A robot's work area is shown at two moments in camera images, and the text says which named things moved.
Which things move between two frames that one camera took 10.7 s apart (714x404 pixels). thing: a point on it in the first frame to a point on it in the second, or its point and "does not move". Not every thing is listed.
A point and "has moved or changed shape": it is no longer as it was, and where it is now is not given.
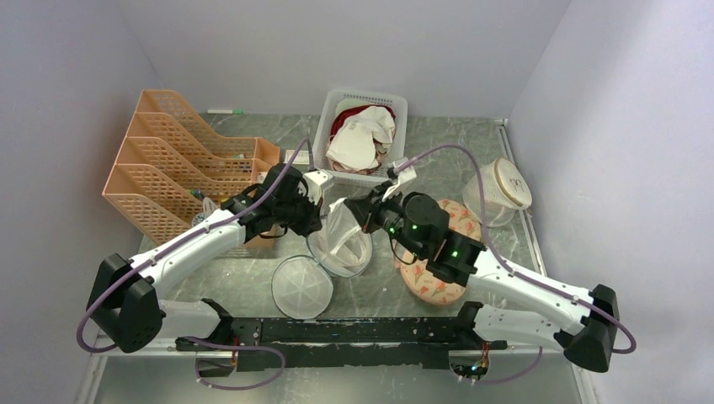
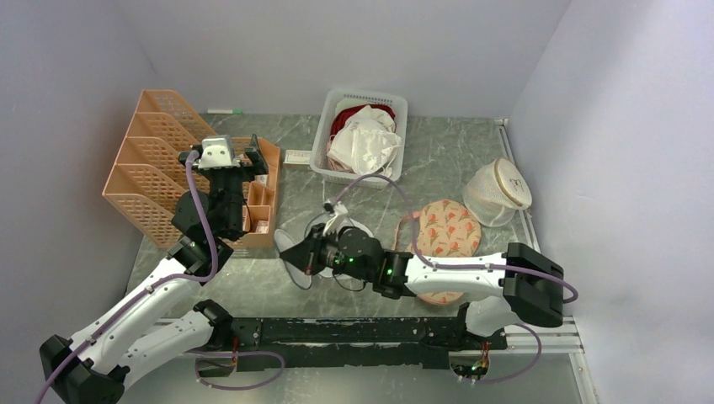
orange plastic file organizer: x=172 y=167 does not move
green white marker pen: x=226 y=111 does not move
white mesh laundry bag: x=301 y=285 has moved or changed shape
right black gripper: x=362 y=207 to x=306 y=255
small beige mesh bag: x=506 y=191 does not move
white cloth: x=406 y=176 to x=340 y=209
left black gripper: x=313 y=222 to x=256 y=156
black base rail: x=267 y=344 does not move
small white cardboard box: x=301 y=158 does not move
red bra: x=350 y=113 does not move
